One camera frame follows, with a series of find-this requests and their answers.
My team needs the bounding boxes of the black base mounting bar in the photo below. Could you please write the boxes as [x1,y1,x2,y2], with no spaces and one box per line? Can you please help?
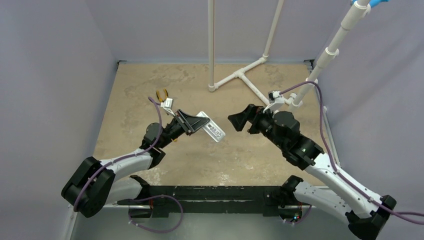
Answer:
[117,175,310,219]

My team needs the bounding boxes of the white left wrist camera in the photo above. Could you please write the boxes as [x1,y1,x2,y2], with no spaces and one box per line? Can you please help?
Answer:
[160,97,175,116]

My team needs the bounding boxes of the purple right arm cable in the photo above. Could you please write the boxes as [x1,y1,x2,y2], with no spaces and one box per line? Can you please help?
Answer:
[279,81,424,226]

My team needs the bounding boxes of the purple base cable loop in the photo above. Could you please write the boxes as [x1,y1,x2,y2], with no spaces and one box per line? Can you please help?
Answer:
[128,194,184,234]

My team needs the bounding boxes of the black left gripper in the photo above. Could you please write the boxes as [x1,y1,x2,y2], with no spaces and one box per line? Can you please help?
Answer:
[158,109,209,150]

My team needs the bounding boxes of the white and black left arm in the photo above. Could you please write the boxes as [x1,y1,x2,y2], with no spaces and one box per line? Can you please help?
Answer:
[61,109,226,218]

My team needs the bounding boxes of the aluminium table frame rail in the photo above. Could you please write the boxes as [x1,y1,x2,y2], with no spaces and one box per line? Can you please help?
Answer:
[304,59,342,167]

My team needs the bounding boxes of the yellow handled pliers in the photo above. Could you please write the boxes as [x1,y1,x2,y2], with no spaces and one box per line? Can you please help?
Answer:
[156,88,169,103]

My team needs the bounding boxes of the white PVC pipe frame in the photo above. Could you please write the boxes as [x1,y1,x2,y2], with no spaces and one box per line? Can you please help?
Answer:
[207,0,378,98]

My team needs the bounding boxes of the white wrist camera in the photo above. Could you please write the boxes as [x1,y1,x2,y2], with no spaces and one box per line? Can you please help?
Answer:
[263,90,286,113]
[160,97,175,116]

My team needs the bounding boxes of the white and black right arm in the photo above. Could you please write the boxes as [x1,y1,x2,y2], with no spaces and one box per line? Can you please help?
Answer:
[227,104,397,240]

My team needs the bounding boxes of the white universal AC remote control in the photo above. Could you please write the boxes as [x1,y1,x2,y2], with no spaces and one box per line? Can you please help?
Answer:
[196,111,226,143]

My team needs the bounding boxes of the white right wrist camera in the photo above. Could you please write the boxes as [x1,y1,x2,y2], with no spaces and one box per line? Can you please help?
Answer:
[263,90,286,113]

